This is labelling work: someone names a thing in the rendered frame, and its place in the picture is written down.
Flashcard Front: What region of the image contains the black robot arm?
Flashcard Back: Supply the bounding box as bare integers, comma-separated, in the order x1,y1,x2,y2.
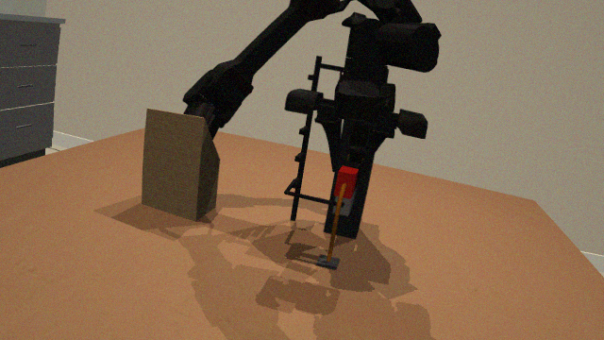
183,0,442,140

